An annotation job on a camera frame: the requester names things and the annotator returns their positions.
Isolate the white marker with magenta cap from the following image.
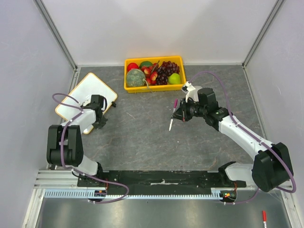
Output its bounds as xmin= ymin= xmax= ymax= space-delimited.
xmin=169 ymin=99 xmax=178 ymax=132

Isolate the yellow framed whiteboard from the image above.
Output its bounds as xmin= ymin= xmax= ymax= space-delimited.
xmin=55 ymin=73 xmax=118 ymax=121

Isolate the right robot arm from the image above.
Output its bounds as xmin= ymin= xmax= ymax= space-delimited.
xmin=171 ymin=83 xmax=295 ymax=192

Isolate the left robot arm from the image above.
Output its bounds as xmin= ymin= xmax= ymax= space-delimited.
xmin=47 ymin=93 xmax=108 ymax=187

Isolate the green pear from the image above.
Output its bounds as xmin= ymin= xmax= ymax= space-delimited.
xmin=168 ymin=73 xmax=181 ymax=85

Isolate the green netted melon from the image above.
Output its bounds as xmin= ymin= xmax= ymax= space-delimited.
xmin=126 ymin=69 xmax=145 ymax=87

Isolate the red apple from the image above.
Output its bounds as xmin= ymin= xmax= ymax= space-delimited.
xmin=127 ymin=62 xmax=139 ymax=72

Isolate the dark purple grape bunch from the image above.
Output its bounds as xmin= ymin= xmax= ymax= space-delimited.
xmin=157 ymin=61 xmax=180 ymax=85

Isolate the red yellow cherry bunch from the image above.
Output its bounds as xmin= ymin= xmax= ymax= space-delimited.
xmin=142 ymin=63 xmax=160 ymax=86

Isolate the yellow plastic bin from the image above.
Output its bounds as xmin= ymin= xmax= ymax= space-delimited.
xmin=123 ymin=56 xmax=186 ymax=93

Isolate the green orange mango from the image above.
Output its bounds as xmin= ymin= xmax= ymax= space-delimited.
xmin=139 ymin=61 xmax=153 ymax=70

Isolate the red marker pen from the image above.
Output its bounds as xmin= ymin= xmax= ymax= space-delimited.
xmin=262 ymin=210 xmax=267 ymax=228

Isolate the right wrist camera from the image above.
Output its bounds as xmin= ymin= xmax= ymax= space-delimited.
xmin=181 ymin=81 xmax=197 ymax=103

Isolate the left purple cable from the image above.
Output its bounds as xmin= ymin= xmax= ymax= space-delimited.
xmin=52 ymin=93 xmax=130 ymax=204

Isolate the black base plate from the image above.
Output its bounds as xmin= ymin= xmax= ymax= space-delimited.
xmin=77 ymin=169 xmax=247 ymax=195

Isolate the slotted cable duct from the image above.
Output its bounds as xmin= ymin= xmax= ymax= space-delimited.
xmin=44 ymin=188 xmax=223 ymax=200

